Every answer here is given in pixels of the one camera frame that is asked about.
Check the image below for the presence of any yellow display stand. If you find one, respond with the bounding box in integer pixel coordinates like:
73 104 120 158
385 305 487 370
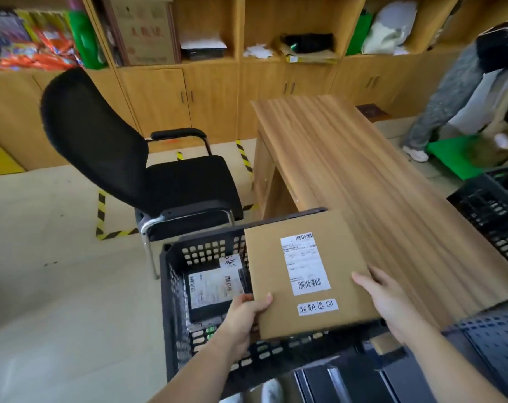
0 132 26 177

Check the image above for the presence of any brown cardboard box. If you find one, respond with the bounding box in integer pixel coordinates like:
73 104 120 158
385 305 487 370
244 210 380 341

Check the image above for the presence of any green bag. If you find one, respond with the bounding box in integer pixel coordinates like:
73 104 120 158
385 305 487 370
345 10 374 57

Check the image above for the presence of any black box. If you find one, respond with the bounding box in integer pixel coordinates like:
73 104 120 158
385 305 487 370
186 254 253 324

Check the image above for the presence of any white cloth bag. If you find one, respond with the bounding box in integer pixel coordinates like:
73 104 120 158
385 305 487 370
361 0 418 55

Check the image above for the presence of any black yellow bundle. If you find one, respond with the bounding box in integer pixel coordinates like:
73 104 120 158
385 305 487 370
278 33 338 64

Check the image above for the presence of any person's right hand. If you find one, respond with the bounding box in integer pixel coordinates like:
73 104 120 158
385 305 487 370
351 265 427 345

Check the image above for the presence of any person's left hand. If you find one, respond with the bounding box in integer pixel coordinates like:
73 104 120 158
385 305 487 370
219 292 275 362

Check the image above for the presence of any upright cardboard carton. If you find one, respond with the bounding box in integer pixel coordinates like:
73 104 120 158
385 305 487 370
102 0 181 67

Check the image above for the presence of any black plastic basket green lid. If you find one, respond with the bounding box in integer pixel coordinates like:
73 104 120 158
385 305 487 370
426 135 508 273

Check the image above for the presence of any white crumpled paper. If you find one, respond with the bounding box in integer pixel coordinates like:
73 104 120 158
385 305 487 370
243 44 275 59

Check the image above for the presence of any grey metal pegboard shelf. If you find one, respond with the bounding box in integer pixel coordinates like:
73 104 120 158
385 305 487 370
294 297 508 403

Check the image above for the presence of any dark brown flat case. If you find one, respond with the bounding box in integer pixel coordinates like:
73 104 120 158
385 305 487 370
355 103 392 123

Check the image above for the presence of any person's right forearm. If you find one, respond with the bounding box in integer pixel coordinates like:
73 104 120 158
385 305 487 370
398 321 508 403

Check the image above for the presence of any green bottle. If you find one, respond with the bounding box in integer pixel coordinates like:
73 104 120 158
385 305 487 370
67 10 108 71

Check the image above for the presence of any wooden desk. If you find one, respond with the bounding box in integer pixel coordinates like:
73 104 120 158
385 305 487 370
251 95 508 332

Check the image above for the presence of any wooden wall cabinet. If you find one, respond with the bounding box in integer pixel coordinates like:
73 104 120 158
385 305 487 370
0 0 508 171

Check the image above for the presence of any pile of red snack packets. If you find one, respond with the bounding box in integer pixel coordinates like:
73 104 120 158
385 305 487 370
0 10 80 72

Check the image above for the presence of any plain brown carton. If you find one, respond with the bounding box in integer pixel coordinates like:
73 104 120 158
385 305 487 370
468 121 508 168

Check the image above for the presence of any black mesh office chair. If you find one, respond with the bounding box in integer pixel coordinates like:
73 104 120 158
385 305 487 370
39 67 244 280

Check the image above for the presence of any person's left forearm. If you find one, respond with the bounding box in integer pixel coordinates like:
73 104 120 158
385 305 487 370
146 331 251 403

